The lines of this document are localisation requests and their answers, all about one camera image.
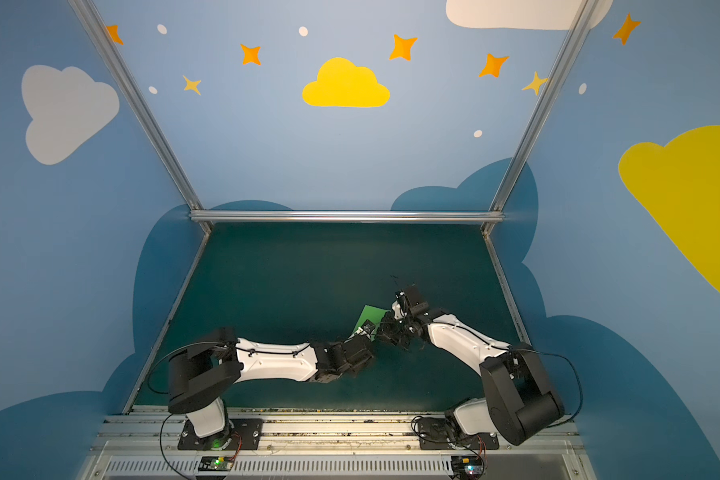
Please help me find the green square paper sheet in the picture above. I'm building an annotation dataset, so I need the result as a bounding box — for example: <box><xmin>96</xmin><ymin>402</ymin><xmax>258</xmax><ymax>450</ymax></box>
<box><xmin>352</xmin><ymin>305</ymin><xmax>389</xmax><ymax>341</ymax></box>

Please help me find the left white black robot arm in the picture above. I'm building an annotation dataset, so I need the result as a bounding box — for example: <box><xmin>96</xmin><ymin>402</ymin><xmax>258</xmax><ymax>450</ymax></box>
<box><xmin>166</xmin><ymin>321</ymin><xmax>376</xmax><ymax>451</ymax></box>

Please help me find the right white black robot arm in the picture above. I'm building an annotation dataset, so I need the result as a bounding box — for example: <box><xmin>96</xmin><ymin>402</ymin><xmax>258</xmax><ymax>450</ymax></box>
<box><xmin>376</xmin><ymin>286</ymin><xmax>565</xmax><ymax>446</ymax></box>

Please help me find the right green circuit board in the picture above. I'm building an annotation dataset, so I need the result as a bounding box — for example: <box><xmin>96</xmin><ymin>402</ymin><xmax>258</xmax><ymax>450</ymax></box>
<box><xmin>450</xmin><ymin>456</ymin><xmax>485</xmax><ymax>480</ymax></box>

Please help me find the green circuit board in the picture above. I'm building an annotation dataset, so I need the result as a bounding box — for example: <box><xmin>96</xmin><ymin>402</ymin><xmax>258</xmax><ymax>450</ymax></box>
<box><xmin>197</xmin><ymin>456</ymin><xmax>236</xmax><ymax>472</ymax></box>
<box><xmin>450</xmin><ymin>456</ymin><xmax>485</xmax><ymax>480</ymax></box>

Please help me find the left green circuit board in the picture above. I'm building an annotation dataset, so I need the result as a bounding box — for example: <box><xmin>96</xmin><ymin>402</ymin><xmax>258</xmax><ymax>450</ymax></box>
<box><xmin>197</xmin><ymin>456</ymin><xmax>236</xmax><ymax>472</ymax></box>

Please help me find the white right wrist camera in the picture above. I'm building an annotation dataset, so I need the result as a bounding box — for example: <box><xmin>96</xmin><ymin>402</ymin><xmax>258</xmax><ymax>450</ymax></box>
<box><xmin>392</xmin><ymin>297</ymin><xmax>409</xmax><ymax>322</ymax></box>

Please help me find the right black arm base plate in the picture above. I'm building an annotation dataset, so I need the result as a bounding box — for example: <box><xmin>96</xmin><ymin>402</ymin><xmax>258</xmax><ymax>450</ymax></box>
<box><xmin>410</xmin><ymin>416</ymin><xmax>499</xmax><ymax>451</ymax></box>

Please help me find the aluminium right floor rail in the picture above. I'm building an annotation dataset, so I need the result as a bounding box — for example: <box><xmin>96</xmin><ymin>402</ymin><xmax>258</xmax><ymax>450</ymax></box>
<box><xmin>482</xmin><ymin>232</ymin><xmax>530</xmax><ymax>344</ymax></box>

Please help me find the aluminium floor rail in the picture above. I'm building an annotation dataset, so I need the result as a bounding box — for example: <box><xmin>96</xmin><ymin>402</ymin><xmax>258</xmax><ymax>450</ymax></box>
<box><xmin>482</xmin><ymin>232</ymin><xmax>530</xmax><ymax>344</ymax></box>
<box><xmin>106</xmin><ymin>227</ymin><xmax>209</xmax><ymax>414</ymax></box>

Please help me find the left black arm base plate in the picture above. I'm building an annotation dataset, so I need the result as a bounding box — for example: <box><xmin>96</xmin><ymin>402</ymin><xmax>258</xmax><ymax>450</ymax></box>
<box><xmin>177</xmin><ymin>418</ymin><xmax>263</xmax><ymax>451</ymax></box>

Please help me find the aluminium back frame rail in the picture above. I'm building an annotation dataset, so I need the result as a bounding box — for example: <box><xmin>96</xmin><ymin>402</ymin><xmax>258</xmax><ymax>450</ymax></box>
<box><xmin>190</xmin><ymin>210</ymin><xmax>504</xmax><ymax>224</ymax></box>

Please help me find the aluminium left floor rail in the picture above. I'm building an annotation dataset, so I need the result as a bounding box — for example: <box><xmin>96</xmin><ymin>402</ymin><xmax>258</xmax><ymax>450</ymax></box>
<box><xmin>106</xmin><ymin>227</ymin><xmax>209</xmax><ymax>414</ymax></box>

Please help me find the aluminium right frame post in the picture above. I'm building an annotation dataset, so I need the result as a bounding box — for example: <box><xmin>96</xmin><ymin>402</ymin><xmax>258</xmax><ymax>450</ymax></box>
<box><xmin>481</xmin><ymin>0</ymin><xmax>600</xmax><ymax>239</ymax></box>

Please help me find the aluminium frame post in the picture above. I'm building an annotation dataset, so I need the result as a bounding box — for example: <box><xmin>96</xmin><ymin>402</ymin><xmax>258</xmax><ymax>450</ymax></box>
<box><xmin>68</xmin><ymin>0</ymin><xmax>204</xmax><ymax>213</ymax></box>
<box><xmin>481</xmin><ymin>0</ymin><xmax>600</xmax><ymax>239</ymax></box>

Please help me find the aluminium left frame post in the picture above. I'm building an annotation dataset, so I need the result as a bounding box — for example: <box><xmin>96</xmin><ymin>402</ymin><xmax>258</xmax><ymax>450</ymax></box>
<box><xmin>68</xmin><ymin>0</ymin><xmax>204</xmax><ymax>213</ymax></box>

